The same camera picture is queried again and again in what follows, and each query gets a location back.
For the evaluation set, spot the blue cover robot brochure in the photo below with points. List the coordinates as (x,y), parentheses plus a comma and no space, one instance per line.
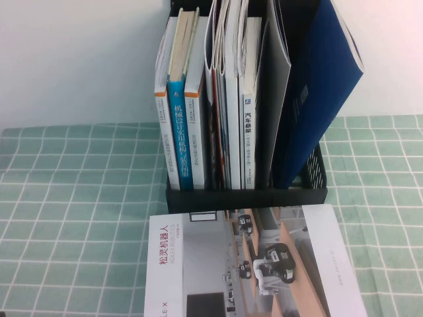
(317,99)

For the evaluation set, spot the white book with orange band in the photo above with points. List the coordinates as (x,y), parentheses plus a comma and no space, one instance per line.
(162,109)
(195,138)

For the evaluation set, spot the blue spine mechanical design book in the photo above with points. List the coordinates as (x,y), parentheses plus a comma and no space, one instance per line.
(180,132)

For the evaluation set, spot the white automotive suspension book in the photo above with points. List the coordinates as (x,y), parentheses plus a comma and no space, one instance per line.
(249,132)

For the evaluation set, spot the black mesh plastic book holder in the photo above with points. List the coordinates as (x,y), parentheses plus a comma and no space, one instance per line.
(248,199)

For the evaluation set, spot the red spine magazine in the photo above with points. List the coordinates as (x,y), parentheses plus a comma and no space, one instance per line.
(219,132)

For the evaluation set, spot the white spine magazine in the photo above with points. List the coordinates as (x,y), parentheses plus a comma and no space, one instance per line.
(233,132)

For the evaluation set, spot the dark grey brochure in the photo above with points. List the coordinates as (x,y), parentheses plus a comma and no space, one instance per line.
(272,99)

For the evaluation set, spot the white AgileX robotics brochure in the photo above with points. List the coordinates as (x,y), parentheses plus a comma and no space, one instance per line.
(205,251)

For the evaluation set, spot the white curled cover magazine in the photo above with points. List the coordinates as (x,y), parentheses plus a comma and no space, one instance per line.
(209,39)

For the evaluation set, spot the green checked tablecloth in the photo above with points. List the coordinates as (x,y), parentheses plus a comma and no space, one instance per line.
(66,198)

